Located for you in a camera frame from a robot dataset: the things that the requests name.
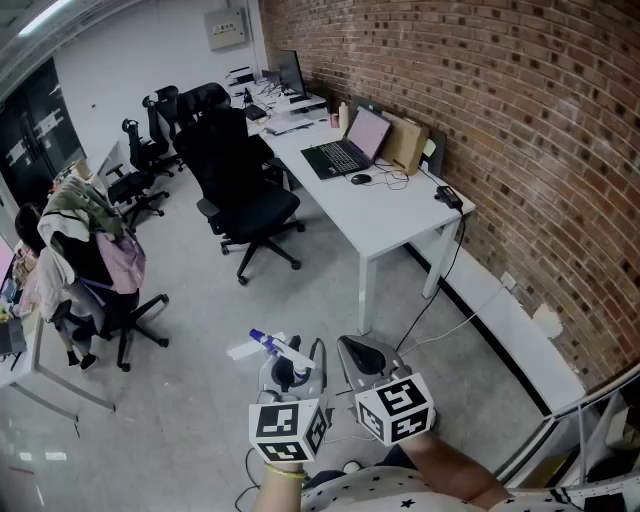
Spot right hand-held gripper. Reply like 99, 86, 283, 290
337, 334, 436, 446

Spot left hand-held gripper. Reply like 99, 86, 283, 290
248, 335, 331, 464

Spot clear bottle with blue cap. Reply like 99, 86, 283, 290
248, 328, 319, 387

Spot person's right forearm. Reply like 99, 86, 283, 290
398, 430, 512, 511

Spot person's left forearm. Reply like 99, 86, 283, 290
253, 462, 307, 512

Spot person's dark trousers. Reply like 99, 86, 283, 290
303, 443, 419, 494

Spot yellow-green wristband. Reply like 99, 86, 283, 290
263, 461, 308, 482

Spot person's white star-print shirt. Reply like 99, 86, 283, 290
298, 464, 640, 512

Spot white table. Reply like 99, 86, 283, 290
228, 69, 329, 137
259, 119, 477, 336

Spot white baseboard ledge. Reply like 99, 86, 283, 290
408, 242, 587, 417

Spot black power adapter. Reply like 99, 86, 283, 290
433, 185, 463, 211

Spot black chair with clothes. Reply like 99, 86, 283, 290
37, 174, 171, 374

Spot pink backpack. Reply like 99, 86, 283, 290
94, 228, 148, 297

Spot black laptop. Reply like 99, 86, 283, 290
300, 105, 393, 181

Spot large black office chair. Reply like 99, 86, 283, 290
172, 106, 306, 287

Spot brown cardboard box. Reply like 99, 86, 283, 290
381, 112, 431, 177

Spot grey partition panel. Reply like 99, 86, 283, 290
351, 96, 448, 177

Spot glass railing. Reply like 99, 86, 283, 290
493, 363, 640, 501

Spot stack of papers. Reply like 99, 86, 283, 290
263, 115, 315, 137

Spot black mesh office chair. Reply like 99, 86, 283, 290
106, 117, 172, 232
176, 82, 232, 132
141, 85, 187, 177

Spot green jacket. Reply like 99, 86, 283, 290
42, 175, 125, 237

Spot small white desk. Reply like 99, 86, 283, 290
84, 138, 125, 187

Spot grey laptop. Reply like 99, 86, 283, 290
0, 316, 27, 357

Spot black computer monitor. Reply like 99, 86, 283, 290
276, 49, 308, 102

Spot dark glass door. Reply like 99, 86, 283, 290
0, 56, 85, 204

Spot ceiling light strip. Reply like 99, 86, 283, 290
18, 0, 75, 37

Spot white cable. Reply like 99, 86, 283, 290
398, 280, 507, 354

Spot black power cable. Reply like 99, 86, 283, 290
397, 202, 468, 352

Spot black mouse cable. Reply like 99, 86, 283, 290
368, 162, 411, 192

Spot white desk with metal frame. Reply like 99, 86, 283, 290
0, 299, 117, 427

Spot grey electrical wall box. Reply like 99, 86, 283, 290
203, 5, 250, 53

